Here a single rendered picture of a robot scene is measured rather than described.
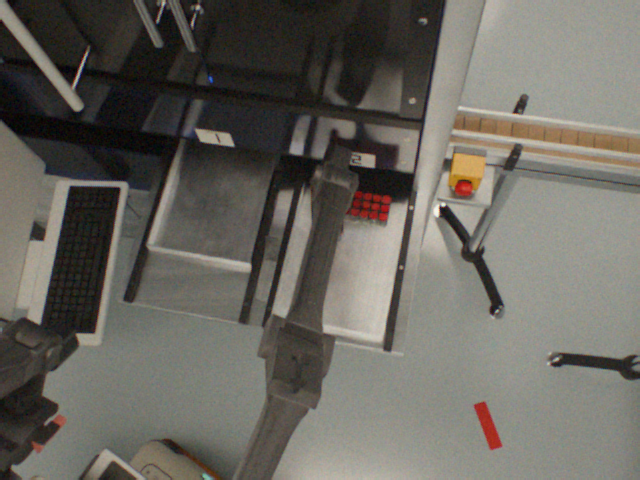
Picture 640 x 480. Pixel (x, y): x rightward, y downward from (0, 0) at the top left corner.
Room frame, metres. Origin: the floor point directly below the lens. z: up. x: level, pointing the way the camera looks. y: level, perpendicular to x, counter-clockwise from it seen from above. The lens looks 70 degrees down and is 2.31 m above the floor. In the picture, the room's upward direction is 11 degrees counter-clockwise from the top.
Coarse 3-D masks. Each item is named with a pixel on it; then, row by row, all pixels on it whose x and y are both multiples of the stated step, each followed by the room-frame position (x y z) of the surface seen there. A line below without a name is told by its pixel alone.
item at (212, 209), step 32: (192, 160) 0.83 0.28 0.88; (224, 160) 0.81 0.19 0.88; (256, 160) 0.79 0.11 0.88; (192, 192) 0.74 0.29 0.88; (224, 192) 0.72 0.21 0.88; (256, 192) 0.70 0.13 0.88; (160, 224) 0.67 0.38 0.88; (192, 224) 0.65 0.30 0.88; (224, 224) 0.63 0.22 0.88; (256, 224) 0.62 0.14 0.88; (192, 256) 0.56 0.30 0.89; (224, 256) 0.55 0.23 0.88
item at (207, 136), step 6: (198, 132) 0.81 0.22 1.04; (204, 132) 0.80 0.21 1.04; (210, 132) 0.80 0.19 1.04; (216, 132) 0.79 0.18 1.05; (222, 132) 0.79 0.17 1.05; (204, 138) 0.81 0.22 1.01; (210, 138) 0.80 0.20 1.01; (222, 138) 0.79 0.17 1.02; (228, 138) 0.78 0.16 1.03; (222, 144) 0.79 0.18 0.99; (228, 144) 0.79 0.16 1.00
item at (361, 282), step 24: (360, 240) 0.52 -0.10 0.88; (384, 240) 0.51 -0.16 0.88; (288, 264) 0.50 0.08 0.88; (336, 264) 0.47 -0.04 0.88; (360, 264) 0.46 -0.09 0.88; (384, 264) 0.45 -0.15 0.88; (288, 288) 0.44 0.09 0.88; (336, 288) 0.42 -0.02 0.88; (360, 288) 0.40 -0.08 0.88; (384, 288) 0.39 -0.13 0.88; (336, 312) 0.36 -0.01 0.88; (360, 312) 0.35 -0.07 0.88; (384, 312) 0.34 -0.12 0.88
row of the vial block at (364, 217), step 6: (348, 210) 0.59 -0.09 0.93; (354, 210) 0.58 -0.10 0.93; (366, 210) 0.58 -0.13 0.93; (348, 216) 0.58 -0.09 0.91; (354, 216) 0.57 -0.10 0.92; (360, 216) 0.57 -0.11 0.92; (366, 216) 0.56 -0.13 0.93; (372, 216) 0.56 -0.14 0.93; (384, 216) 0.55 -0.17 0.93; (354, 222) 0.57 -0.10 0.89; (360, 222) 0.57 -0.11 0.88; (366, 222) 0.56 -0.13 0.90; (372, 222) 0.55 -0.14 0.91; (378, 222) 0.55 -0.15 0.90; (384, 222) 0.54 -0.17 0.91
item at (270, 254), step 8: (272, 240) 0.55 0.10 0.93; (272, 248) 0.53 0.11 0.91; (264, 256) 0.53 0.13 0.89; (272, 256) 0.52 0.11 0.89; (264, 264) 0.51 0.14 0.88; (272, 264) 0.51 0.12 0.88; (264, 272) 0.49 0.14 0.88; (272, 272) 0.49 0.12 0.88; (264, 280) 0.47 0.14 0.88; (264, 288) 0.45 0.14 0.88; (256, 296) 0.43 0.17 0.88; (264, 296) 0.43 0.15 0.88
